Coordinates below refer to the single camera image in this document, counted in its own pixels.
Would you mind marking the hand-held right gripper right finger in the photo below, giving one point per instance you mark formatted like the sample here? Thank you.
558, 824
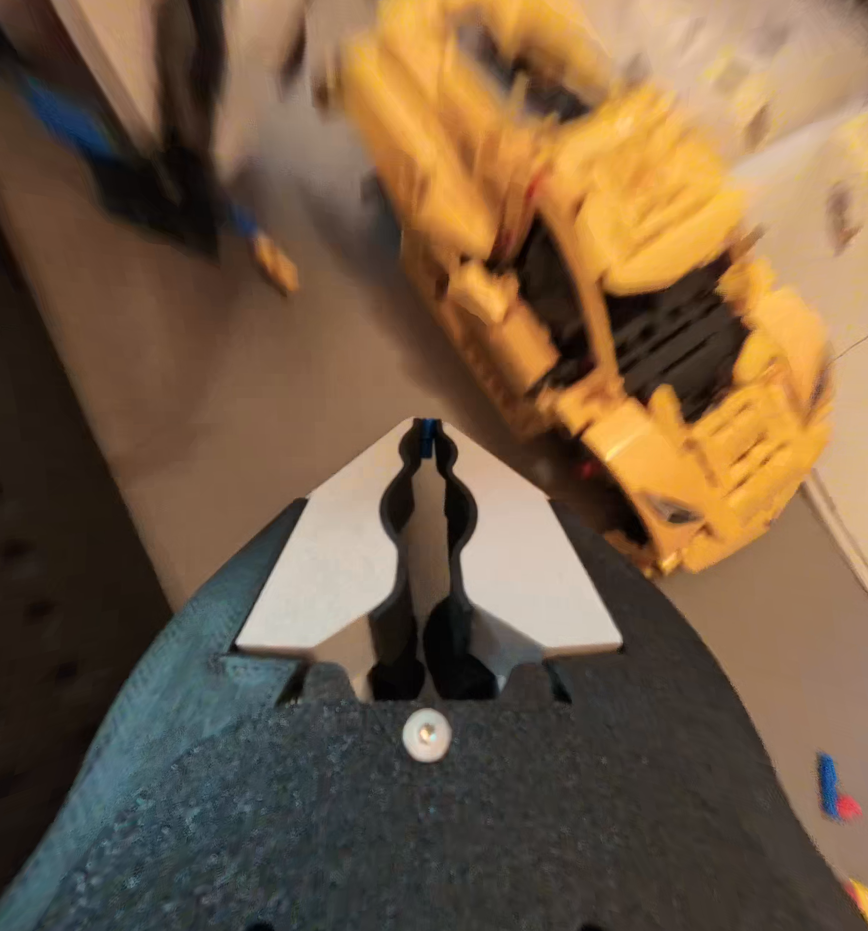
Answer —
543, 574

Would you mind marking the yellow toy brick car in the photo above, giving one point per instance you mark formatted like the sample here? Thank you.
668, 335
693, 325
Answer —
623, 189

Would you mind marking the grey desk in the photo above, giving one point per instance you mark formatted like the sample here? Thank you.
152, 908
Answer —
223, 364

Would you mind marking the long blue axle pin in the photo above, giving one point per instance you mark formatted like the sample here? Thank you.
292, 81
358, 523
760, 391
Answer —
829, 782

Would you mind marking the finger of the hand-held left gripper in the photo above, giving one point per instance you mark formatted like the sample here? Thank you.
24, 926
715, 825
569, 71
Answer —
114, 51
259, 87

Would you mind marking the short red bush piece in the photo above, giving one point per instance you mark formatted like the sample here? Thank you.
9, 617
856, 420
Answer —
848, 807

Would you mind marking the pile of red blue pins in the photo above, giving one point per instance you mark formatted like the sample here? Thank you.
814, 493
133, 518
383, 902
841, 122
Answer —
867, 902

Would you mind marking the building instruction booklet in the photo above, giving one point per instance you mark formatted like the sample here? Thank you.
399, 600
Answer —
863, 436

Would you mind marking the yellow cross connector brick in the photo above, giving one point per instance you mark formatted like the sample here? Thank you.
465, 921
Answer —
274, 265

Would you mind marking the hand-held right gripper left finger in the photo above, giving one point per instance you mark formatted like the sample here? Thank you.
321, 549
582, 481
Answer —
317, 574

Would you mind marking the small black brick assembly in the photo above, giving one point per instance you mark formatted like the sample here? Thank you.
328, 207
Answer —
157, 196

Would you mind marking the short blue connector pin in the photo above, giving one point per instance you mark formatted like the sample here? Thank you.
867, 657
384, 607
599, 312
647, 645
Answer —
427, 436

